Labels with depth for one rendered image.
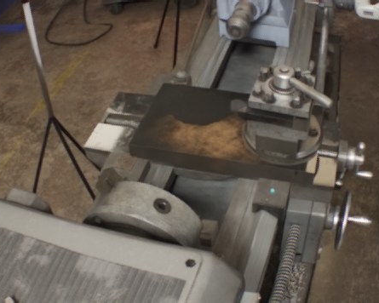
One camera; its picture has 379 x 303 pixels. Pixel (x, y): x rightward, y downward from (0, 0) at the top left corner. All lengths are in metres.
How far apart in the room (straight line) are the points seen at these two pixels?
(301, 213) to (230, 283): 0.78
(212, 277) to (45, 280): 0.25
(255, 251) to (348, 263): 1.10
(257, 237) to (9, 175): 1.94
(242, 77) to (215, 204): 0.70
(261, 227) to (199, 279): 0.70
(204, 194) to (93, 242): 0.92
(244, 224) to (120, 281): 0.75
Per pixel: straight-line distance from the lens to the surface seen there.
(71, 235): 0.80
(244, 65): 2.22
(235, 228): 1.41
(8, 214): 0.87
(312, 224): 1.54
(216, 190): 1.67
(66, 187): 2.81
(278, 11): 2.07
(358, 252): 2.44
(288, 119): 1.35
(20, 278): 0.77
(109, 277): 0.73
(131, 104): 1.79
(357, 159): 1.58
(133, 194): 1.00
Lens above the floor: 1.94
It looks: 42 degrees down
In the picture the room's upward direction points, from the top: 6 degrees counter-clockwise
